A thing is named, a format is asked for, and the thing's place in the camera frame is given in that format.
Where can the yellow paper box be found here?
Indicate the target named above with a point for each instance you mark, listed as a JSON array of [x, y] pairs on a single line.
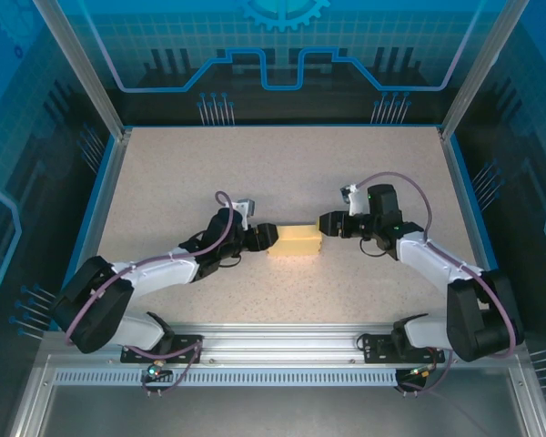
[[296, 239]]

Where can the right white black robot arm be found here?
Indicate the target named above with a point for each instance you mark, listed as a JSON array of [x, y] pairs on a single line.
[[427, 259]]

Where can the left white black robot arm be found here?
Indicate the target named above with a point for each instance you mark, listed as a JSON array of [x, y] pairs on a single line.
[[164, 273]]

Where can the small lit connector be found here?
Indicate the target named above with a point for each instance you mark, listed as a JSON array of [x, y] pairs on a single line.
[[421, 372], [154, 371]]

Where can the aluminium table side rail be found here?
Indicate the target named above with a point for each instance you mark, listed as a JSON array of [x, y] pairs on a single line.
[[467, 214], [102, 214]]

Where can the aluminium frame cross rail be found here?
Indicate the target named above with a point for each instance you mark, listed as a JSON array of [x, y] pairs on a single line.
[[277, 339]]

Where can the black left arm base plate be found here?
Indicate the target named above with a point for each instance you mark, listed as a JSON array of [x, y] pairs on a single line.
[[186, 346]]

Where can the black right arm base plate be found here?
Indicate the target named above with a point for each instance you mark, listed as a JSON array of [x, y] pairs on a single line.
[[375, 348]]

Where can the aluminium frame post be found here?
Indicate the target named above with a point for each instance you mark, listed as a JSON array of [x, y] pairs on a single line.
[[82, 68], [482, 68]]

